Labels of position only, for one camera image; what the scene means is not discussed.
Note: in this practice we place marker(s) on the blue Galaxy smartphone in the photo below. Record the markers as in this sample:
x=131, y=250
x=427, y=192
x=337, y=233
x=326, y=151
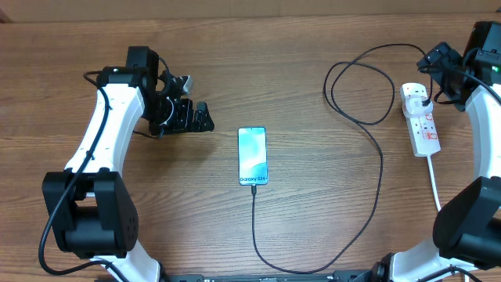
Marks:
x=252, y=156

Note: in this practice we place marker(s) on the white charger plug adapter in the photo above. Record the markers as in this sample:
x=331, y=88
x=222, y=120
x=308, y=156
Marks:
x=416, y=106

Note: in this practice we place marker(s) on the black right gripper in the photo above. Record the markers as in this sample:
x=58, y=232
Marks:
x=445, y=61

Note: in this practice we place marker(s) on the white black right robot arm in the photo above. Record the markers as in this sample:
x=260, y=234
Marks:
x=466, y=233

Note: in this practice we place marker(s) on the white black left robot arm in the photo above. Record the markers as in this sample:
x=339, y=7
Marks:
x=92, y=218

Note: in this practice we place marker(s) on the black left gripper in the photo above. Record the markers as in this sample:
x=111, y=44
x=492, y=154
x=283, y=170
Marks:
x=184, y=122

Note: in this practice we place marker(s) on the white power strip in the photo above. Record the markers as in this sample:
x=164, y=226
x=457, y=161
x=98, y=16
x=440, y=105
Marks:
x=422, y=131

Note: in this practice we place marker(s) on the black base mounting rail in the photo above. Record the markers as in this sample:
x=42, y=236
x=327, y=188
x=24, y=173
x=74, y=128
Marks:
x=352, y=275

